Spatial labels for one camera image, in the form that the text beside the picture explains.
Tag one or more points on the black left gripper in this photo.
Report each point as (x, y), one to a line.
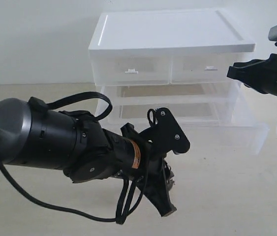
(134, 157)

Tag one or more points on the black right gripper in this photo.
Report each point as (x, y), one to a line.
(257, 74)

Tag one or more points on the keys with blue tag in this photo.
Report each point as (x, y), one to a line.
(169, 175)

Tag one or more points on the clear wide drawer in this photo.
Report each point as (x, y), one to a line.
(240, 131)

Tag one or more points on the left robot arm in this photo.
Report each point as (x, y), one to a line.
(42, 135)

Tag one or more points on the clear upper right drawer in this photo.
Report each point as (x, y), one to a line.
(205, 68)

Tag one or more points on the white plastic drawer cabinet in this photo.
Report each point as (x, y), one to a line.
(169, 33)

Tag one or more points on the clear upper left drawer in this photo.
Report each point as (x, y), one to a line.
(131, 71)

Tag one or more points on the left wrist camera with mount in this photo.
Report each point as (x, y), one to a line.
(164, 133)

